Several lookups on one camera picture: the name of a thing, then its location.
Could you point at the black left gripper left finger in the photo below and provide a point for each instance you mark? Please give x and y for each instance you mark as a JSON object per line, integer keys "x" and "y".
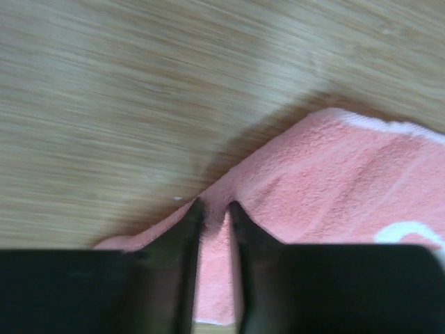
{"x": 151, "y": 290}

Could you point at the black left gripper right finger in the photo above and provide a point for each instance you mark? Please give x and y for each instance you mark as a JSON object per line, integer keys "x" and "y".
{"x": 331, "y": 288}

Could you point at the small pink cloth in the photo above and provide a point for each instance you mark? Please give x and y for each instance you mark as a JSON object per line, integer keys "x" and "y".
{"x": 336, "y": 177}

